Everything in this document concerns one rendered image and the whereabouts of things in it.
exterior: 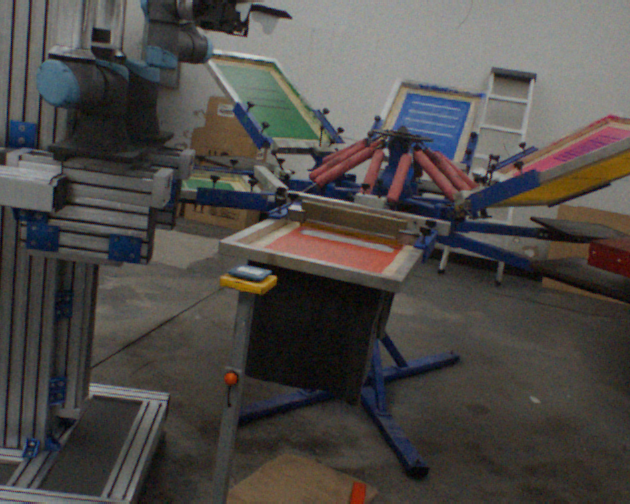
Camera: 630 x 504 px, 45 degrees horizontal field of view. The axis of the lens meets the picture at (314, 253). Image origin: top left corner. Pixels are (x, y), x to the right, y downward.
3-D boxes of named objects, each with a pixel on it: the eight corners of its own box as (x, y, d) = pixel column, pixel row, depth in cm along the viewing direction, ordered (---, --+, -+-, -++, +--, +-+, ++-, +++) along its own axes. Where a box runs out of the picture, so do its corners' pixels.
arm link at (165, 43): (190, 72, 188) (195, 26, 186) (164, 69, 178) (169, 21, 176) (164, 67, 191) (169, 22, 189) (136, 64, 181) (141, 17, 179)
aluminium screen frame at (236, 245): (399, 293, 226) (401, 281, 225) (217, 252, 239) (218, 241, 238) (432, 244, 300) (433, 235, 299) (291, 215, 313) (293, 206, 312)
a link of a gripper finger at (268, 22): (285, 40, 179) (247, 30, 177) (291, 14, 178) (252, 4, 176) (288, 38, 176) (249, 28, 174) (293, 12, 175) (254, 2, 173)
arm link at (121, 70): (135, 114, 212) (139, 64, 208) (103, 114, 200) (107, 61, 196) (100, 107, 216) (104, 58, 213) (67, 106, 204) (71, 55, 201)
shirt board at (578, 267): (679, 308, 295) (685, 288, 294) (637, 322, 267) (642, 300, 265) (412, 222, 385) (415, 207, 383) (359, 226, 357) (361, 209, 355)
